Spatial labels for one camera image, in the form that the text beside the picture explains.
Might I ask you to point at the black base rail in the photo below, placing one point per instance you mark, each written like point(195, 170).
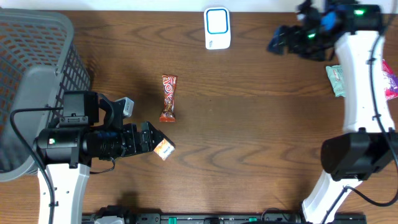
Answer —
point(118, 214)

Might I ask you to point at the grey plastic mesh basket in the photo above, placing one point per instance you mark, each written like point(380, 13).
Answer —
point(39, 63)

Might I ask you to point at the teal snack packet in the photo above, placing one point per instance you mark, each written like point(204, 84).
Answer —
point(336, 78)

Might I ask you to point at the orange brown candy bar wrapper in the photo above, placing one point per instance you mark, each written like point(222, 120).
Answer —
point(169, 84)

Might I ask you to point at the white barcode scanner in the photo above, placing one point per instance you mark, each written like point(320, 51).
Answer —
point(217, 28)

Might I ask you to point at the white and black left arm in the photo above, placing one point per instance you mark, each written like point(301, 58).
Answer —
point(91, 127)

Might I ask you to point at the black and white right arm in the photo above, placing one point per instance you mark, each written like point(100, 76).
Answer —
point(355, 33)

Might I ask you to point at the small orange snack packet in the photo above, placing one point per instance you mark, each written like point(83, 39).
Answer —
point(164, 150)

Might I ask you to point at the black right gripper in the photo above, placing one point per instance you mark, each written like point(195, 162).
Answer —
point(290, 40)

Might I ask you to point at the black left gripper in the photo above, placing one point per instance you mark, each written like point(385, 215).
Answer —
point(144, 139)

